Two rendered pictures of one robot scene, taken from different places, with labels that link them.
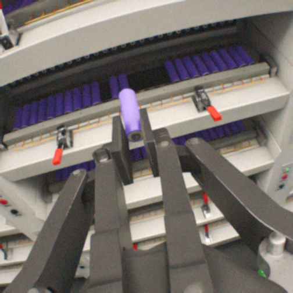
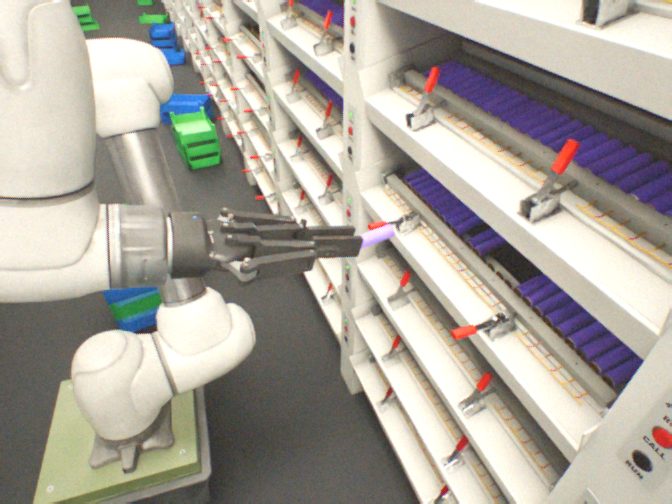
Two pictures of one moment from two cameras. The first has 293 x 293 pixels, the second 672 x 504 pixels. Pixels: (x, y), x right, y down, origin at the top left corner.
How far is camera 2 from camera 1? 0.48 m
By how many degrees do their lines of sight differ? 49
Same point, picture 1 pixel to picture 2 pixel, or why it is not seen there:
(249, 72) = (575, 371)
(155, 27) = (485, 215)
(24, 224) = not seen: hidden behind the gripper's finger
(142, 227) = (405, 379)
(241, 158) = (511, 458)
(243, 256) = not seen: outside the picture
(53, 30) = (438, 144)
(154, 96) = (480, 274)
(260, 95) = (548, 400)
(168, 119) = (461, 301)
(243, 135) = (552, 450)
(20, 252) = (334, 264)
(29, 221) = not seen: hidden behind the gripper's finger
